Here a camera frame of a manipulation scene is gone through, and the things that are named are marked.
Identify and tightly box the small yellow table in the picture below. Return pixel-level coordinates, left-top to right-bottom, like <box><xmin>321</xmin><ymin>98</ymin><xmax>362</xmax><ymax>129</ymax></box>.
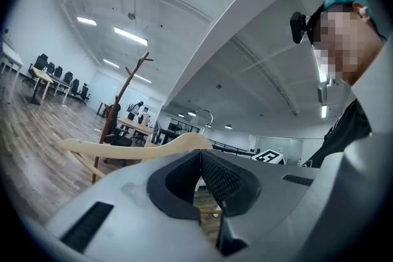
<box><xmin>26</xmin><ymin>66</ymin><xmax>55</xmax><ymax>106</ymax></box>

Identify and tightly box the black office chair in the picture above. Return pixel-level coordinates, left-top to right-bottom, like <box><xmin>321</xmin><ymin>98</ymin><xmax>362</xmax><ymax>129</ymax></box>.
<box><xmin>103</xmin><ymin>103</ymin><xmax>133</xmax><ymax>148</ymax></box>

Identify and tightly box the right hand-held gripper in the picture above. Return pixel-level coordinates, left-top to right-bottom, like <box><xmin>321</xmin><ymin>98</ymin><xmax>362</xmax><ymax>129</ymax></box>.
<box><xmin>251</xmin><ymin>148</ymin><xmax>288</xmax><ymax>166</ymax></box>

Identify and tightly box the row of black office chairs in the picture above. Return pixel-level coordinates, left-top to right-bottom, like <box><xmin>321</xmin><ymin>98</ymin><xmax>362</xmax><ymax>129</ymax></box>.
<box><xmin>28</xmin><ymin>53</ymin><xmax>91</xmax><ymax>106</ymax></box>

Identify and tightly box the person's black printed shirt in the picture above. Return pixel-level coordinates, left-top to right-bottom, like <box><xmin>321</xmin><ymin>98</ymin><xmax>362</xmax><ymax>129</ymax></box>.
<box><xmin>301</xmin><ymin>99</ymin><xmax>373</xmax><ymax>169</ymax></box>

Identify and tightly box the white table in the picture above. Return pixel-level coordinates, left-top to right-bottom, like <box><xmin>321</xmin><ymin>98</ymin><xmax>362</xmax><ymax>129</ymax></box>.
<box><xmin>0</xmin><ymin>41</ymin><xmax>25</xmax><ymax>104</ymax></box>

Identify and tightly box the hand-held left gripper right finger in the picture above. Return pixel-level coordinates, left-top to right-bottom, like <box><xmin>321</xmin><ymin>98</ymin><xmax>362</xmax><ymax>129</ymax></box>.
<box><xmin>201</xmin><ymin>149</ymin><xmax>320</xmax><ymax>262</ymax></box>

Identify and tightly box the light wooden hanger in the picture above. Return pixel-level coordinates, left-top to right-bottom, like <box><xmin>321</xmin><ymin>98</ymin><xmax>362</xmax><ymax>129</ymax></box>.
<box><xmin>58</xmin><ymin>131</ymin><xmax>222</xmax><ymax>215</ymax></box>

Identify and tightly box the person's head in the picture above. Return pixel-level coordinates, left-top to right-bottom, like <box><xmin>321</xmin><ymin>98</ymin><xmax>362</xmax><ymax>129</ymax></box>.
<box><xmin>311</xmin><ymin>1</ymin><xmax>386</xmax><ymax>87</ymax></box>

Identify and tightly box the long dark table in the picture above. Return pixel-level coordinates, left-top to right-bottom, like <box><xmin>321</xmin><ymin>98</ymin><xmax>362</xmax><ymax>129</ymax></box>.
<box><xmin>45</xmin><ymin>74</ymin><xmax>74</xmax><ymax>104</ymax></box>

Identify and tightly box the wooden desk with white frame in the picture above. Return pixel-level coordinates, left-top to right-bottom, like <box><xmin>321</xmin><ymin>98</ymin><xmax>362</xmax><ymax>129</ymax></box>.
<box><xmin>116</xmin><ymin>118</ymin><xmax>155</xmax><ymax>145</ymax></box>

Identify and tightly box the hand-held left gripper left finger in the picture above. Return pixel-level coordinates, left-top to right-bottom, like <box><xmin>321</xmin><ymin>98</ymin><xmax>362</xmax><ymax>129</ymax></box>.
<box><xmin>45</xmin><ymin>149</ymin><xmax>222</xmax><ymax>262</ymax></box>

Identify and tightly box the black head-worn camera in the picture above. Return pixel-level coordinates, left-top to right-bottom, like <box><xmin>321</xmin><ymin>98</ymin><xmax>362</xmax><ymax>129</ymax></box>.
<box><xmin>289</xmin><ymin>10</ymin><xmax>311</xmax><ymax>45</ymax></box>

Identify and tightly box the wooden coat stand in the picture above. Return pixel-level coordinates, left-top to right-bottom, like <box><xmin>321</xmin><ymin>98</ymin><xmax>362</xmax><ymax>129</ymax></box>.
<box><xmin>91</xmin><ymin>51</ymin><xmax>154</xmax><ymax>185</ymax></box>

